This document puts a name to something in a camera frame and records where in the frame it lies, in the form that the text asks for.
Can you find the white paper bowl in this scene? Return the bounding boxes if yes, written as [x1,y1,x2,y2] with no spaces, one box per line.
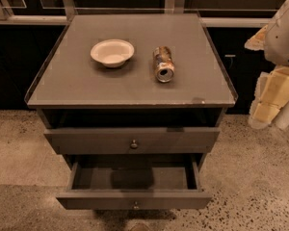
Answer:
[91,39,135,68]

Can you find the grey top drawer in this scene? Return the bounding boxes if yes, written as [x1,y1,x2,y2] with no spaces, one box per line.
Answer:
[44,127,220,155]

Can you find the white cylindrical robot base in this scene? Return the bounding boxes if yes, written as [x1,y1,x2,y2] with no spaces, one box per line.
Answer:
[275,102,289,130]

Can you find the grey drawer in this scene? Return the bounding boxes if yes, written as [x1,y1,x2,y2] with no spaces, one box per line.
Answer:
[57,154,211,211]
[44,127,220,155]

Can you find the dark right cabinet handle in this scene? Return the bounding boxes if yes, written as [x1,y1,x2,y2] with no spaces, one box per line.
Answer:
[224,54,236,69]

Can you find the metal railing frame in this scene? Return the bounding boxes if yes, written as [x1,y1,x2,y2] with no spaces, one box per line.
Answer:
[0,0,285,28]

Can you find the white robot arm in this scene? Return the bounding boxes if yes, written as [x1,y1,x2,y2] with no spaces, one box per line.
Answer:
[244,0,289,129]

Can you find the crushed soda can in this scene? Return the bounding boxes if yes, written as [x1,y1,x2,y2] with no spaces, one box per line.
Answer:
[153,46,174,83]

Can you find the grey drawer cabinet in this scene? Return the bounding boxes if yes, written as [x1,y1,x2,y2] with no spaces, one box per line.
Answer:
[24,13,239,130]

